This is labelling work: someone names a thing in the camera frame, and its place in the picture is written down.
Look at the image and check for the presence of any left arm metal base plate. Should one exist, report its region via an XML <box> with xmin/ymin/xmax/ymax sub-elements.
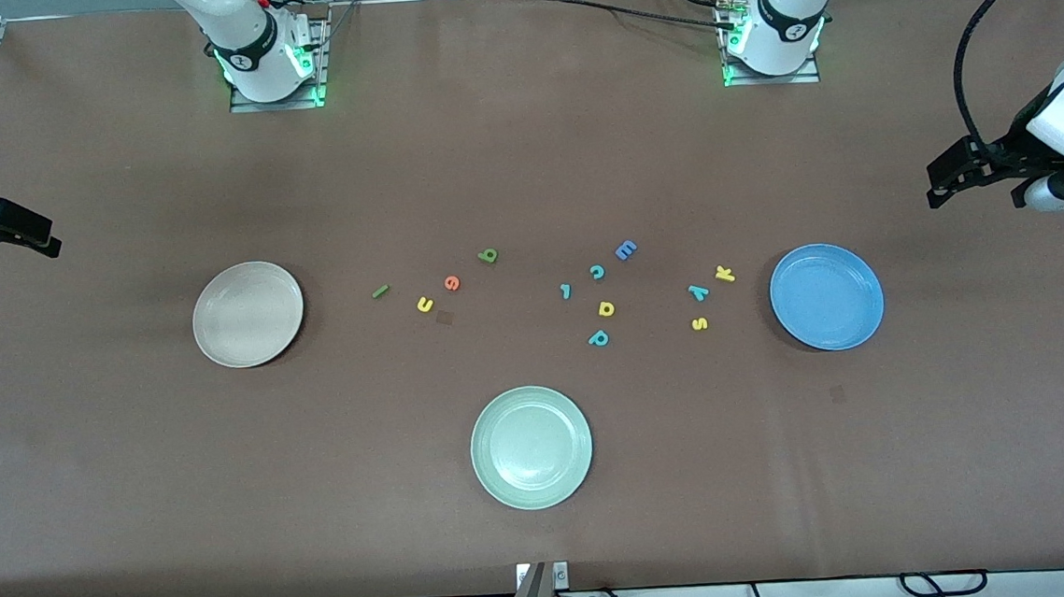
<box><xmin>716</xmin><ymin>0</ymin><xmax>823</xmax><ymax>91</ymax></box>

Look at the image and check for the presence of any brown table cover sheet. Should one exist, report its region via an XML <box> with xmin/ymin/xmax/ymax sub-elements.
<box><xmin>0</xmin><ymin>0</ymin><xmax>1064</xmax><ymax>597</ymax></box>

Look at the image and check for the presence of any long black table cable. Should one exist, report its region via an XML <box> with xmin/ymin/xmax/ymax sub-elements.
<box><xmin>532</xmin><ymin>0</ymin><xmax>739</xmax><ymax>45</ymax></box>

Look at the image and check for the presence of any pale green plate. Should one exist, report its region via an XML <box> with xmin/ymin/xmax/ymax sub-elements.
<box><xmin>466</xmin><ymin>382</ymin><xmax>598</xmax><ymax>515</ymax></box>

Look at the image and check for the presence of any black looped cable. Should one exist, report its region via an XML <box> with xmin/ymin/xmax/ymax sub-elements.
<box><xmin>897</xmin><ymin>567</ymin><xmax>990</xmax><ymax>597</ymax></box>

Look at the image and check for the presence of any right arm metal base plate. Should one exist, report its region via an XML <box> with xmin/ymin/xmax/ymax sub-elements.
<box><xmin>224</xmin><ymin>13</ymin><xmax>338</xmax><ymax>115</ymax></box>

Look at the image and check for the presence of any beige brown plate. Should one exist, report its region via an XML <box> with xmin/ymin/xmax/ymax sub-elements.
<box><xmin>189</xmin><ymin>258</ymin><xmax>309</xmax><ymax>372</ymax></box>

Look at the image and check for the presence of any blue plate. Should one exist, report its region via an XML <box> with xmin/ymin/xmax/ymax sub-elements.
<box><xmin>766</xmin><ymin>238</ymin><xmax>888</xmax><ymax>356</ymax></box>

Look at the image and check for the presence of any white metal bracket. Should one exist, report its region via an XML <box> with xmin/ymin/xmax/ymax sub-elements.
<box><xmin>515</xmin><ymin>560</ymin><xmax>572</xmax><ymax>592</ymax></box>

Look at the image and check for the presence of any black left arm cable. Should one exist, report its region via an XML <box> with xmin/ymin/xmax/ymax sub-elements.
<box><xmin>946</xmin><ymin>0</ymin><xmax>1064</xmax><ymax>157</ymax></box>

